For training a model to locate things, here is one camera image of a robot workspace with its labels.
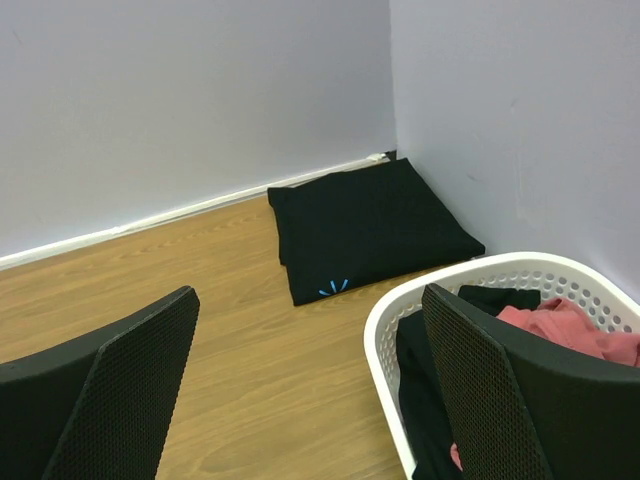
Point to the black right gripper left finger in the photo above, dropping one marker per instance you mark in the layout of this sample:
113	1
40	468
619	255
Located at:
98	406

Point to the pink t-shirt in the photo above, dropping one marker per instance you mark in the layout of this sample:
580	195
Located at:
565	325

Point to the white plastic laundry basket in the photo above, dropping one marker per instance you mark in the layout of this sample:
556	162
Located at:
606	304

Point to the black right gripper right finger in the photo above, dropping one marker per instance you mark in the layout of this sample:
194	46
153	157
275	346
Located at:
525	400

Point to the white table edge rail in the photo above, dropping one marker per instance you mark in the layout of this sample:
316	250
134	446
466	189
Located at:
93	238

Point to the black t-shirt in basket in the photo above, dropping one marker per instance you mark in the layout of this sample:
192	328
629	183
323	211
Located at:
423	410

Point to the folded black t-shirt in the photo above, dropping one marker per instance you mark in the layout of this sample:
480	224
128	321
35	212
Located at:
350	229

